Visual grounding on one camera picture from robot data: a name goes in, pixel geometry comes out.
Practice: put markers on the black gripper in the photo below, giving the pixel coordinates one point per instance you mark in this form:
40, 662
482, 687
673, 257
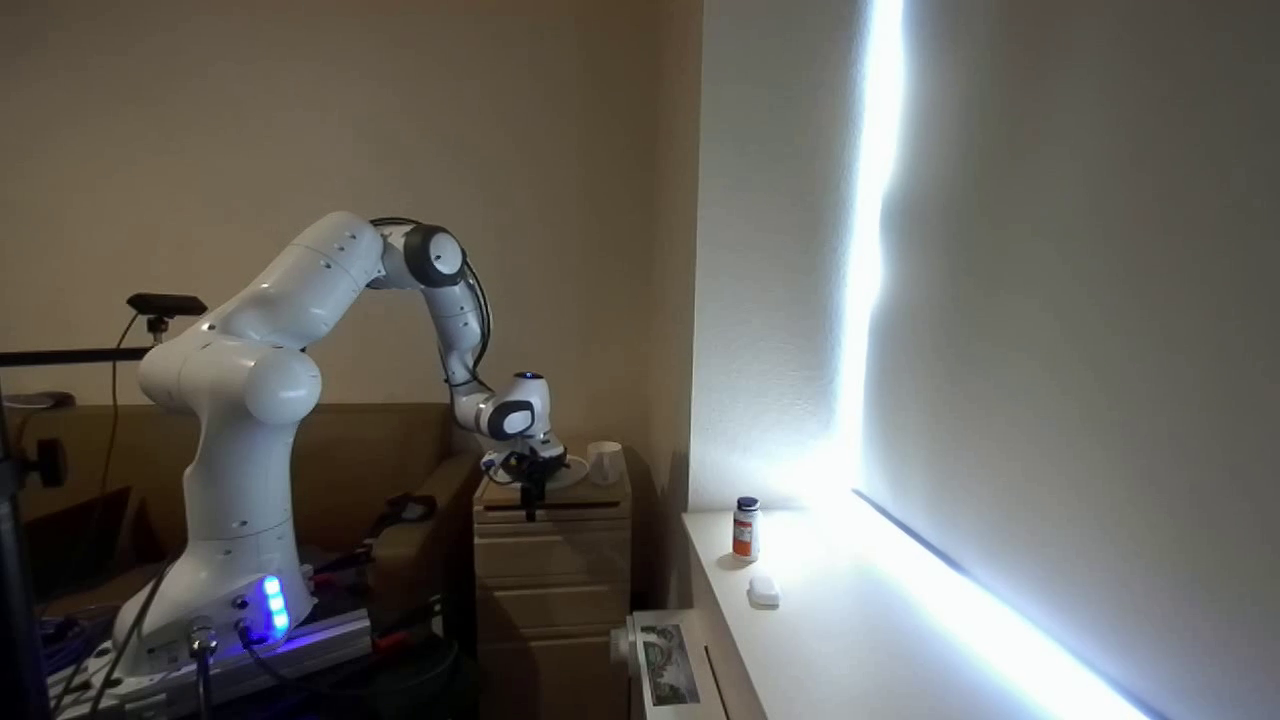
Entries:
527, 460

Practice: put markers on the wooden nightstand drawer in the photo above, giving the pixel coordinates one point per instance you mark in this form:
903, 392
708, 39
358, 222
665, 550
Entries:
560, 550

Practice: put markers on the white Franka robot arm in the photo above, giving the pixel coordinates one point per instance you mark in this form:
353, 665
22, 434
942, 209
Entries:
253, 381

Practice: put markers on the light wooden nightstand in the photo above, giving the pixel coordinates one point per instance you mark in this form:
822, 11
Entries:
554, 625

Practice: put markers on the brown leather armchair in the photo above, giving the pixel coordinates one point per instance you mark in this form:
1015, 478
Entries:
346, 465

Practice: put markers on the white storage bin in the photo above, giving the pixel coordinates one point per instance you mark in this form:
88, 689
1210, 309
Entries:
661, 665

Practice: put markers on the small red-capped bottle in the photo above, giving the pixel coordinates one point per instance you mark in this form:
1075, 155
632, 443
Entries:
744, 528

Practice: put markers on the small white object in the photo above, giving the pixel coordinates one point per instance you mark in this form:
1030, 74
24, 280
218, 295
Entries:
761, 590

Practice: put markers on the black tripod stand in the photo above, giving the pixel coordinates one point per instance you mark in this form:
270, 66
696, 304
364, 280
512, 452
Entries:
22, 560

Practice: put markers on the white window blind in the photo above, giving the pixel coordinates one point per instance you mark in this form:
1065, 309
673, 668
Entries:
1093, 334

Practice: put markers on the black camera on stand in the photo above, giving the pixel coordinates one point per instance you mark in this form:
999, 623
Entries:
165, 304

